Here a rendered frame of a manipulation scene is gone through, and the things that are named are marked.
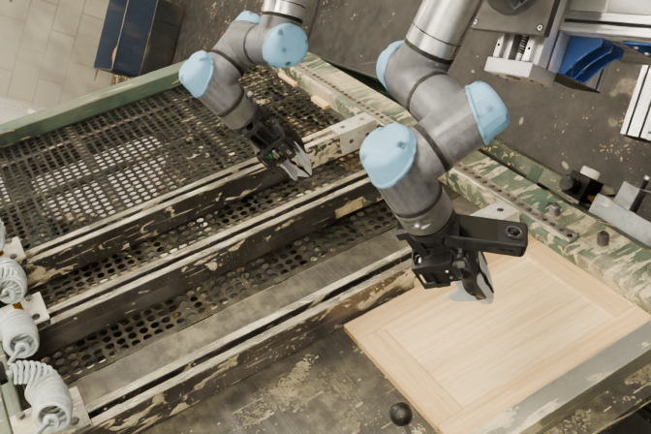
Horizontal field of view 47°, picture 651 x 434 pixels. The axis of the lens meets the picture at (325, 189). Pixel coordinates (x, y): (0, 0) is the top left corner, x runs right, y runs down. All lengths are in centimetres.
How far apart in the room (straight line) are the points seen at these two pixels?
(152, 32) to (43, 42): 117
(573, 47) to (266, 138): 73
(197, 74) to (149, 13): 427
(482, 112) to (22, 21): 568
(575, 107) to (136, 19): 356
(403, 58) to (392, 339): 66
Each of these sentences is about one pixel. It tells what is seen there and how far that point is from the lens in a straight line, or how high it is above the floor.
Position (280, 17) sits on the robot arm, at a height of 162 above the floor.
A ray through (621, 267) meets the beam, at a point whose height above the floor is 88.
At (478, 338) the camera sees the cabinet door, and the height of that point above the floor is 113.
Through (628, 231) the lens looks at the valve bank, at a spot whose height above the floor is 74.
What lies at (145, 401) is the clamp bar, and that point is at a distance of 147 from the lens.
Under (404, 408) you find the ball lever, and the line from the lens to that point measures 123.
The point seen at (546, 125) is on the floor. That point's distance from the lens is 294.
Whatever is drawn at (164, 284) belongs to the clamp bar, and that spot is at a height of 152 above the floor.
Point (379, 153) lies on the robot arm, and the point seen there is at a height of 169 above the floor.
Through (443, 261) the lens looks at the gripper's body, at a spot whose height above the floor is 151.
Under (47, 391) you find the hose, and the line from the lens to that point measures 136.
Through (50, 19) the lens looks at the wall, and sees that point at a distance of 651.
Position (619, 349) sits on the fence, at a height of 101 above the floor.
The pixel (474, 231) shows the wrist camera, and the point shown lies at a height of 150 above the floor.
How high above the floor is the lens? 230
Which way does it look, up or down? 37 degrees down
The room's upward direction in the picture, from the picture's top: 77 degrees counter-clockwise
